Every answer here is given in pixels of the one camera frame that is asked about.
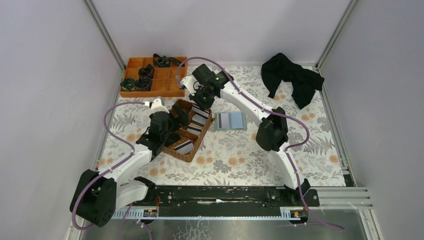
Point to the orange divided tray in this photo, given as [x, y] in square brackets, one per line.
[156, 76]

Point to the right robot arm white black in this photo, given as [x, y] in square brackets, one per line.
[258, 112]

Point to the card in basket lower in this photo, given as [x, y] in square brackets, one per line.
[184, 148]

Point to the white slotted cable duct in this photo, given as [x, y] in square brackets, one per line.
[209, 212]

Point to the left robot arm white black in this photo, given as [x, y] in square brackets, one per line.
[99, 193]

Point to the green card holder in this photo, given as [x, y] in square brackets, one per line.
[238, 121]

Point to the woven brown basket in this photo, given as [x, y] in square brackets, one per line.
[188, 136]

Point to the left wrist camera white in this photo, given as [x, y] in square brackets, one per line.
[158, 105]

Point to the white card in holder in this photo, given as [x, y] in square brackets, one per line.
[223, 121]

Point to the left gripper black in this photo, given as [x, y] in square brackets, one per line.
[173, 117]

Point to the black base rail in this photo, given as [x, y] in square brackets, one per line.
[195, 196]

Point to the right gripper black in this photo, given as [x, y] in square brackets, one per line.
[201, 98]

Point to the white card with stripe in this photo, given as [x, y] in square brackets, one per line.
[198, 111]

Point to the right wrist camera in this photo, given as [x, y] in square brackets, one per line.
[189, 83]

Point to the black cloth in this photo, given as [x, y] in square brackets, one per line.
[304, 82]

